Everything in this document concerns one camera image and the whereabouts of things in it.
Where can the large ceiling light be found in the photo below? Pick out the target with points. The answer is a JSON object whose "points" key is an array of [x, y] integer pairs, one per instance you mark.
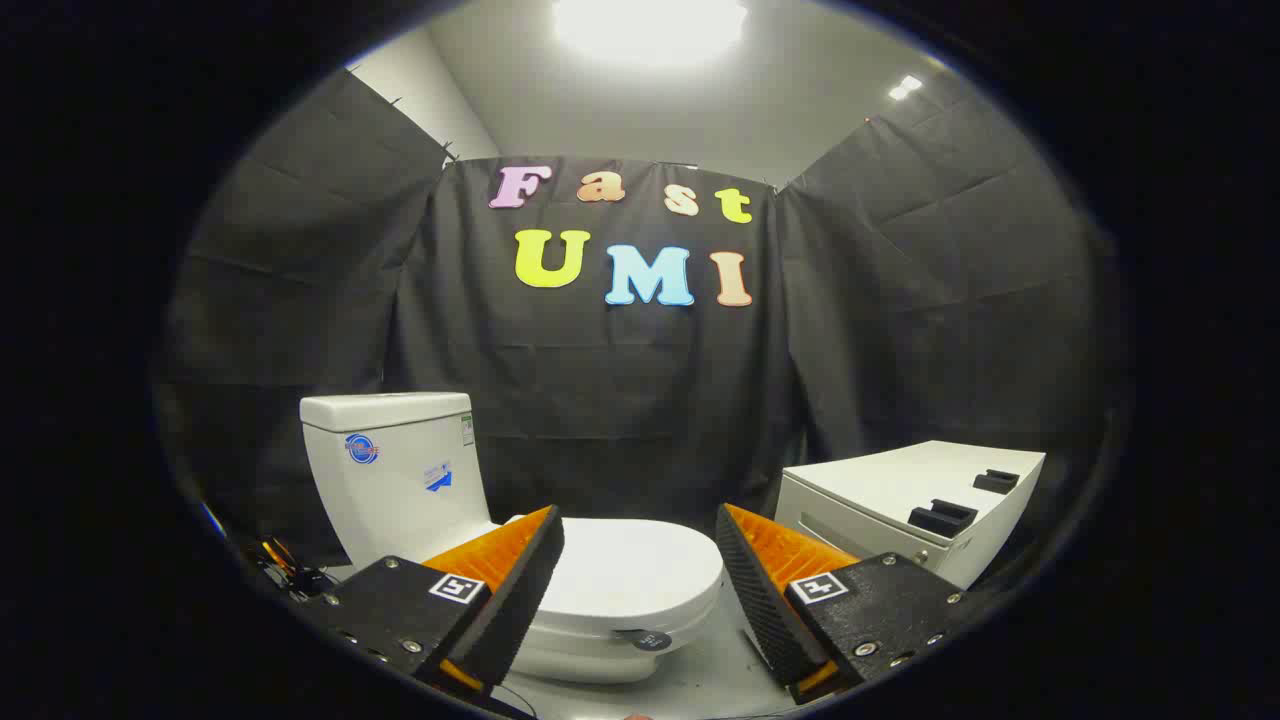
{"points": [[650, 25]]}

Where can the white drawer cabinet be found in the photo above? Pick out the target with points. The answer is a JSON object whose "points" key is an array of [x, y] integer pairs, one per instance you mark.
{"points": [[880, 490]]}

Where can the black backdrop cloth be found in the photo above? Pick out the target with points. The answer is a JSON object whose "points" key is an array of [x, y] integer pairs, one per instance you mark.
{"points": [[620, 400]]}

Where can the white toilet lid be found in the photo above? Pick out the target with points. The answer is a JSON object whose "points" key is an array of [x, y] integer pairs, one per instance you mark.
{"points": [[630, 565]]}

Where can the small ceiling light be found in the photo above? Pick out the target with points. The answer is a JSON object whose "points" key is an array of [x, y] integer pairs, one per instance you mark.
{"points": [[905, 87]]}

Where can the black lid pull tab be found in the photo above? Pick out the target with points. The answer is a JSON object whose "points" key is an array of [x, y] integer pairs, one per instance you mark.
{"points": [[650, 640]]}

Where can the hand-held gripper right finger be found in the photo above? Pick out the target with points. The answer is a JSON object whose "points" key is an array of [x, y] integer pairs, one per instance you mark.
{"points": [[760, 590]]}

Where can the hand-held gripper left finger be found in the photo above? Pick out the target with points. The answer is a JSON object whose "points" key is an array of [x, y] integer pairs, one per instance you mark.
{"points": [[520, 590]]}

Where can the white ceramic toilet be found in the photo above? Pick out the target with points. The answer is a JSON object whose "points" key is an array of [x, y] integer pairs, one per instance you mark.
{"points": [[390, 470]]}

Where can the black bracket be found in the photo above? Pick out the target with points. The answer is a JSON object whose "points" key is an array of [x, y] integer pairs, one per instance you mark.
{"points": [[942, 517], [996, 481]]}

